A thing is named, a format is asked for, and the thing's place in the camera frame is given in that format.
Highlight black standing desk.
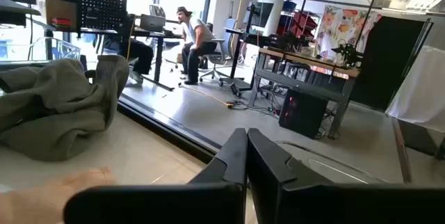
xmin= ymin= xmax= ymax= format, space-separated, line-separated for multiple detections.
xmin=222 ymin=25 xmax=260 ymax=93
xmin=79 ymin=27 xmax=185 ymax=93

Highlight floral print fabric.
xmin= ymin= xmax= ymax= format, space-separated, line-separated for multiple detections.
xmin=315 ymin=4 xmax=382 ymax=61

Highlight black pegboard panel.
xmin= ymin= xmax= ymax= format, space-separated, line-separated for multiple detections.
xmin=75 ymin=0 xmax=130 ymax=39

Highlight black partition panel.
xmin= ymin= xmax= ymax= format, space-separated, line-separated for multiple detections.
xmin=349 ymin=15 xmax=435 ymax=112

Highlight dark gray desk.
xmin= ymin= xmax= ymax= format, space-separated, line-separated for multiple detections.
xmin=0 ymin=0 xmax=42 ymax=27

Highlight red storage bins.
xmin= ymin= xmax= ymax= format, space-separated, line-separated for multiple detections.
xmin=277 ymin=10 xmax=320 ymax=40

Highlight person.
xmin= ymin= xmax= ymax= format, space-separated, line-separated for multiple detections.
xmin=175 ymin=6 xmax=219 ymax=86
xmin=102 ymin=13 xmax=154 ymax=85

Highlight dark computer monitor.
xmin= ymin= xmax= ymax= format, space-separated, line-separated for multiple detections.
xmin=242 ymin=1 xmax=275 ymax=29

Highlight dark gray towel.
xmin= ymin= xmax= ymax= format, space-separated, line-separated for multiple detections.
xmin=0 ymin=55 xmax=130 ymax=162

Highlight black aluminium table frame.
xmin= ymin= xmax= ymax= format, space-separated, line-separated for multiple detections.
xmin=117 ymin=93 xmax=223 ymax=165

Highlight wooden top workbench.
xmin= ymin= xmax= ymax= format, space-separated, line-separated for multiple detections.
xmin=248 ymin=47 xmax=361 ymax=140

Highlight gray office chair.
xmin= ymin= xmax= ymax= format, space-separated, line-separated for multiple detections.
xmin=197 ymin=18 xmax=237 ymax=88

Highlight brown cardboard box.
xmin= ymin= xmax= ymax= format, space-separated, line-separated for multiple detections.
xmin=44 ymin=0 xmax=79 ymax=30

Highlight white hanging cloth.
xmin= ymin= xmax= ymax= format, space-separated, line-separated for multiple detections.
xmin=385 ymin=45 xmax=445 ymax=134

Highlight black computer tower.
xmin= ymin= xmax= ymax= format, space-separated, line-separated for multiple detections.
xmin=277 ymin=88 xmax=330 ymax=140

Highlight yellow floor cable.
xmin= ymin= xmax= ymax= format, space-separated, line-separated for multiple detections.
xmin=178 ymin=83 xmax=234 ymax=109

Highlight gray laptop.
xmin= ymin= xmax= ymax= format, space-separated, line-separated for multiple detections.
xmin=139 ymin=13 xmax=167 ymax=33

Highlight clear plastic basket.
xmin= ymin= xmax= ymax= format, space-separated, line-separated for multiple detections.
xmin=0 ymin=37 xmax=81 ymax=65

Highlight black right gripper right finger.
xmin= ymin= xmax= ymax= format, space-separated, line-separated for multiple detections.
xmin=247 ymin=128 xmax=445 ymax=224

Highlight peach pink towel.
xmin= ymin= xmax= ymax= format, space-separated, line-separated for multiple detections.
xmin=0 ymin=167 xmax=115 ymax=224

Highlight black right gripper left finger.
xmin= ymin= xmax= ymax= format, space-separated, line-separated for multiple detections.
xmin=63 ymin=127 xmax=248 ymax=224

